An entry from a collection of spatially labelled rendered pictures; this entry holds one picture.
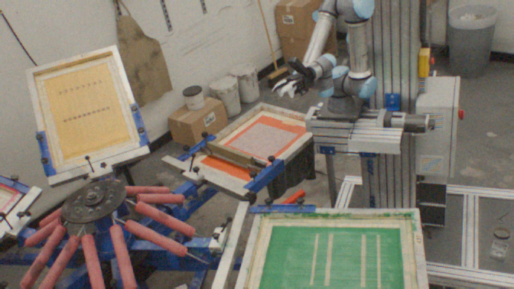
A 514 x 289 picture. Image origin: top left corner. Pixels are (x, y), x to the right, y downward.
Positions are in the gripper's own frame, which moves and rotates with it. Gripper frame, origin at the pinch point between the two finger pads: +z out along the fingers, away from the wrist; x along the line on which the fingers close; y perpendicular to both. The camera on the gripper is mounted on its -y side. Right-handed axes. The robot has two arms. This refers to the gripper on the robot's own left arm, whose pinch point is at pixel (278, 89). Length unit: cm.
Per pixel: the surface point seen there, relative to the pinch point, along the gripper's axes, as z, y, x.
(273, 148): -36, 64, 62
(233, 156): -11, 56, 68
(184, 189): 26, 55, 68
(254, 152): -27, 63, 69
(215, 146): -10, 52, 82
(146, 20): -99, 4, 272
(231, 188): 11, 58, 46
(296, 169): -44, 83, 56
